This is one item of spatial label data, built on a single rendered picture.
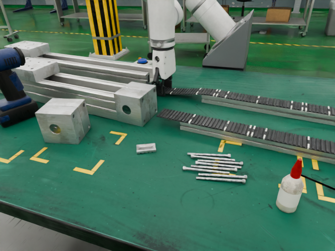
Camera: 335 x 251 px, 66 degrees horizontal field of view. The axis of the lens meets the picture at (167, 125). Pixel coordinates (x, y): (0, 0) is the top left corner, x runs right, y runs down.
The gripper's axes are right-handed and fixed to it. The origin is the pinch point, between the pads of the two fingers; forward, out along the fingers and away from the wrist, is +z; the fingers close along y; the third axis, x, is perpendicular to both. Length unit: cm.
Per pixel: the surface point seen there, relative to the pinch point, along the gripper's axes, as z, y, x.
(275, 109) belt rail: 0.1, -2.2, -39.2
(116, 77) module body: -3.6, -5.1, 17.4
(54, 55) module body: -6, 2, 56
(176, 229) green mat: 2, -52, -28
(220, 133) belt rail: 0.2, -21.2, -27.2
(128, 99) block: -6.4, -24.1, -0.5
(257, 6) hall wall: 68, 746, 74
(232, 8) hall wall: 73, 739, 143
